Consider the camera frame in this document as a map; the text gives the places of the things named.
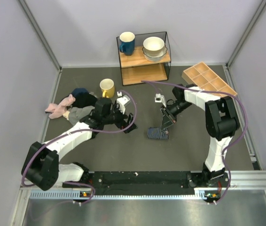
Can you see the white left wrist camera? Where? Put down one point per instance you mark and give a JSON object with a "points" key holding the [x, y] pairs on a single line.
{"points": [[122, 101]]}

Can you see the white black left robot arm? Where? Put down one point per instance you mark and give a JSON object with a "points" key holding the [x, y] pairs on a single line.
{"points": [[42, 165]]}

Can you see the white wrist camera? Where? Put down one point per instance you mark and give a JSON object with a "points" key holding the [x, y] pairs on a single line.
{"points": [[122, 101], [160, 99]]}

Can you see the cream ceramic bowl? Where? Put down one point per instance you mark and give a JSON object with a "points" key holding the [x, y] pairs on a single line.
{"points": [[153, 46]]}

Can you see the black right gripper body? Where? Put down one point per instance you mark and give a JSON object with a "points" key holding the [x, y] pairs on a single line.
{"points": [[176, 108]]}

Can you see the black garment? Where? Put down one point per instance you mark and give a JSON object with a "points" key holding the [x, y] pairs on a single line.
{"points": [[84, 100]]}

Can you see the navy striped boxer underwear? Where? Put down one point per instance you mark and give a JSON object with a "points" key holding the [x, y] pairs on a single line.
{"points": [[157, 133]]}

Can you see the wooden compartment tray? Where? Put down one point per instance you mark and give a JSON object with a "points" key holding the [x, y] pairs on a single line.
{"points": [[205, 78]]}

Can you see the yellow ceramic mug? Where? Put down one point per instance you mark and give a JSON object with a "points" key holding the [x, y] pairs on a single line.
{"points": [[107, 88]]}

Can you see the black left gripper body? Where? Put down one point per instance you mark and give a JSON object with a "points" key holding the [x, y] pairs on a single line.
{"points": [[115, 117]]}

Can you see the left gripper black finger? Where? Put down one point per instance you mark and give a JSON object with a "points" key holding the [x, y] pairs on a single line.
{"points": [[130, 119], [133, 127]]}

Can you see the white scalloped bowl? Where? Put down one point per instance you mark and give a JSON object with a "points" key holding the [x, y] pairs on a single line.
{"points": [[154, 57]]}

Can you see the dark blue garment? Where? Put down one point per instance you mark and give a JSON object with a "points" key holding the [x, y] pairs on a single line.
{"points": [[78, 91]]}

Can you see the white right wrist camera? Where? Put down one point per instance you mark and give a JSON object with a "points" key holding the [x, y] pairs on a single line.
{"points": [[160, 99]]}

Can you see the blue ceramic mug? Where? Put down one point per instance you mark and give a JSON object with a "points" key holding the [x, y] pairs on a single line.
{"points": [[127, 43]]}

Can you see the grey slotted cable duct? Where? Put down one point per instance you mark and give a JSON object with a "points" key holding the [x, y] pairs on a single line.
{"points": [[81, 195]]}

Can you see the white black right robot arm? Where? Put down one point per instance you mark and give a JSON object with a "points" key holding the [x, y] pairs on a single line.
{"points": [[221, 122]]}

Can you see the black wire wooden shelf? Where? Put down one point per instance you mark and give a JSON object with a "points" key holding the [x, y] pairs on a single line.
{"points": [[137, 68]]}

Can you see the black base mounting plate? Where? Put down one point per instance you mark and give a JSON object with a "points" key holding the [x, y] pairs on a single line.
{"points": [[147, 182]]}

